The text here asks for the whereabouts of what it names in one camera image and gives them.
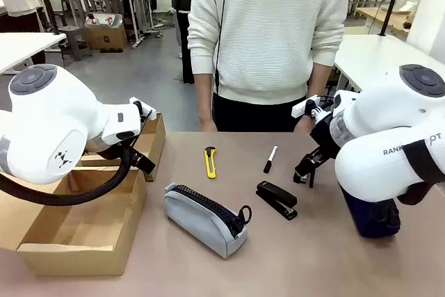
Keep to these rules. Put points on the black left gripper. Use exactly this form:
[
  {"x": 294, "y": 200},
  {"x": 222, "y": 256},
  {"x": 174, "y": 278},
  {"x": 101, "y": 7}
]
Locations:
[{"x": 143, "y": 163}]

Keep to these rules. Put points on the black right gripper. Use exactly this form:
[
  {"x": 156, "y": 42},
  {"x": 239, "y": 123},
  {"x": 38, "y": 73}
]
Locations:
[{"x": 325, "y": 137}]

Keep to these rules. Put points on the small lidded cardboard box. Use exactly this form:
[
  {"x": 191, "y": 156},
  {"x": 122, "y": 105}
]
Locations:
[{"x": 153, "y": 140}]

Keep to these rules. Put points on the black white marker pen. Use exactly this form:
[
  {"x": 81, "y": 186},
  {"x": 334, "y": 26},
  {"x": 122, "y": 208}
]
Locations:
[{"x": 269, "y": 161}]

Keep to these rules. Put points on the black stapler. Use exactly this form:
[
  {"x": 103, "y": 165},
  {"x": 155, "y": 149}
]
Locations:
[{"x": 276, "y": 195}]

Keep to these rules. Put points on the yellow utility knife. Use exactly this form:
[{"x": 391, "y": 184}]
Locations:
[{"x": 210, "y": 166}]

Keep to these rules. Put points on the dark blue pouch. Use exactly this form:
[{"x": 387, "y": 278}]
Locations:
[{"x": 368, "y": 220}]

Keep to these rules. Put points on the grey zippered pencil case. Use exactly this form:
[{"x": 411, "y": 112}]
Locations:
[{"x": 198, "y": 220}]

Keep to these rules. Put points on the person's left forearm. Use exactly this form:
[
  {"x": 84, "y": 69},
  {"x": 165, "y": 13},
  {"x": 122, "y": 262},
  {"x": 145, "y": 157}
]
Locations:
[{"x": 320, "y": 81}]

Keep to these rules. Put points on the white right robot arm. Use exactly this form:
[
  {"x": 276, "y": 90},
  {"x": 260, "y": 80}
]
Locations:
[{"x": 375, "y": 130}]

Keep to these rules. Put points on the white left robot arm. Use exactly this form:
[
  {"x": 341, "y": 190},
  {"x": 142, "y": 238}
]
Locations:
[{"x": 45, "y": 119}]

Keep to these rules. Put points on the person's right forearm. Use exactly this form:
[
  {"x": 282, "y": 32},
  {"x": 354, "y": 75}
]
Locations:
[{"x": 203, "y": 98}]

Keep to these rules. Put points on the open brown cardboard box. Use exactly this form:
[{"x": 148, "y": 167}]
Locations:
[{"x": 87, "y": 234}]

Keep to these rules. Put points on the brown printed cardboard box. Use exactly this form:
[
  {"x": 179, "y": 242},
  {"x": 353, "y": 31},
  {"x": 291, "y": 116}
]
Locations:
[{"x": 104, "y": 38}]

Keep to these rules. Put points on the person's left hand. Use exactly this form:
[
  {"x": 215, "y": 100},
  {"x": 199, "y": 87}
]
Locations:
[{"x": 303, "y": 125}]

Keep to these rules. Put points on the person's right hand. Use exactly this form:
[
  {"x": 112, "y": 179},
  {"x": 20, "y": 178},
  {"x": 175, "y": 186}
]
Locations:
[{"x": 208, "y": 124}]

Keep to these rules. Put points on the large white table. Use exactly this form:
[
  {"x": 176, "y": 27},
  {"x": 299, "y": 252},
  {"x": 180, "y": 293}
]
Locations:
[{"x": 375, "y": 50}]

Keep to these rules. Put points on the person in white sweater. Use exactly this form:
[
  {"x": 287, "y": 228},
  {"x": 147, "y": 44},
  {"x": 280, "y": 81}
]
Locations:
[{"x": 271, "y": 32}]

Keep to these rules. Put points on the grey plastic stool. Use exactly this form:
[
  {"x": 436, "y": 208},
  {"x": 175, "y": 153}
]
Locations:
[{"x": 74, "y": 32}]

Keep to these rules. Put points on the clear plastic bin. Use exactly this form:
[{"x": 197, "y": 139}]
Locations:
[{"x": 104, "y": 20}]

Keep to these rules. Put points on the wooden table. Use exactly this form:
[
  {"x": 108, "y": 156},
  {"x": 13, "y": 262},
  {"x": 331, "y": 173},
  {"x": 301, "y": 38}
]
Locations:
[{"x": 375, "y": 13}]

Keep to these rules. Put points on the white table with leg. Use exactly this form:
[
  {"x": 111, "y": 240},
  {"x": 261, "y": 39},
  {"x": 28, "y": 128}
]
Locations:
[{"x": 24, "y": 46}]

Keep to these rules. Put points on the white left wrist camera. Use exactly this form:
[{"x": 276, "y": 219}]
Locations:
[{"x": 146, "y": 107}]

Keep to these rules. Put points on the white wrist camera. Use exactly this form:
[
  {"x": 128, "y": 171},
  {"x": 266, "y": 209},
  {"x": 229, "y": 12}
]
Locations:
[
  {"x": 301, "y": 108},
  {"x": 146, "y": 107}
]

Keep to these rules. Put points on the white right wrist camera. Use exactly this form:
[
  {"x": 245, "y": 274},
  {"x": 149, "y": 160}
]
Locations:
[{"x": 301, "y": 108}]

